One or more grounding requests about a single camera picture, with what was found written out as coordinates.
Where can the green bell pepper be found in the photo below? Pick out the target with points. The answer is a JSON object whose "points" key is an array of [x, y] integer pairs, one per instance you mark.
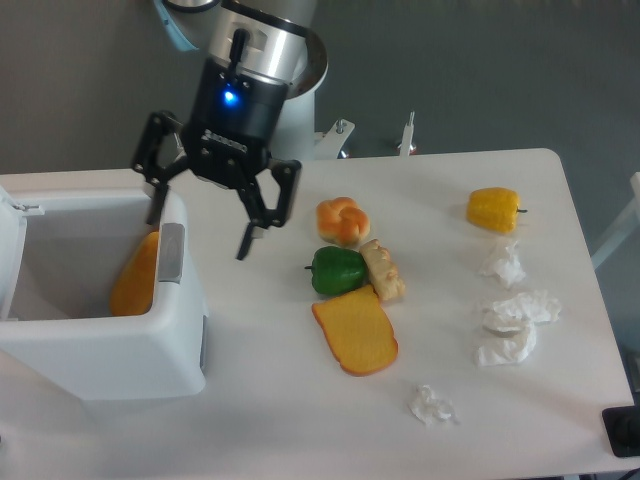
{"points": [[335, 270]]}

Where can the beige pastry piece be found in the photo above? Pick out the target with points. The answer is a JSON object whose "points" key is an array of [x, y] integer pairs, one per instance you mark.
{"points": [[382, 271]]}

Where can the white trash can body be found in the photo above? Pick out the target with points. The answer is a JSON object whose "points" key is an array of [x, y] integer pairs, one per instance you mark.
{"points": [[60, 323]]}

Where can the crumpled white tissue lower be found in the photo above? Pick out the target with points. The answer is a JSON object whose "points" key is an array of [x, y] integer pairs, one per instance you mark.
{"points": [[506, 350]]}

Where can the knotted bread roll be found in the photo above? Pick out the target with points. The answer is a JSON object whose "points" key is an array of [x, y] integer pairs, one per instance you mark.
{"points": [[342, 222]]}

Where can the small crumpled white tissue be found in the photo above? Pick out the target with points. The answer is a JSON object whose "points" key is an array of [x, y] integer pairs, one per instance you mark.
{"points": [[429, 409]]}

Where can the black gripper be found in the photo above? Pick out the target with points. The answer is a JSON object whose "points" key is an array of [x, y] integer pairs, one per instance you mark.
{"points": [[232, 135]]}

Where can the white trash can lid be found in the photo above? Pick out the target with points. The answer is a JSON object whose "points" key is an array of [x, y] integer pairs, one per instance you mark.
{"points": [[13, 235]]}

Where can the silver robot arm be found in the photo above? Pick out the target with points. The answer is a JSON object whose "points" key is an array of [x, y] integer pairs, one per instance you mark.
{"points": [[268, 199]]}

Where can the yellow bell pepper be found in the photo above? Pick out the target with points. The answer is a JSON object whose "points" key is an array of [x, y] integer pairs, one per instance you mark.
{"points": [[494, 208]]}

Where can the orange toast slice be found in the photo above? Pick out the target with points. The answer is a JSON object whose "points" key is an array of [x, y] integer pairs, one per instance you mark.
{"points": [[358, 332]]}

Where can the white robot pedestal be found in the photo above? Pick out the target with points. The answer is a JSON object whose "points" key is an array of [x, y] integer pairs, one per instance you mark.
{"points": [[305, 120]]}

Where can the orange bread slice in bin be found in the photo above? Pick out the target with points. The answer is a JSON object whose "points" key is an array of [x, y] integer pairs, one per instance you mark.
{"points": [[132, 293]]}

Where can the white frame at right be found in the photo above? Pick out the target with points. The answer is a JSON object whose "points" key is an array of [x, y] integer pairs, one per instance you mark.
{"points": [[625, 223]]}

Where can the crumpled white tissue top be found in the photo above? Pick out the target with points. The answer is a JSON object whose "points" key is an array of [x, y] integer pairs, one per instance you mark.
{"points": [[503, 263]]}

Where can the crumpled white tissue middle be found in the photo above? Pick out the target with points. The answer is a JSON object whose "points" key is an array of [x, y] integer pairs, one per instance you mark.
{"points": [[525, 309]]}

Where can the black device at edge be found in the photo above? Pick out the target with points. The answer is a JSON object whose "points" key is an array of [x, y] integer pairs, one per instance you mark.
{"points": [[622, 428]]}

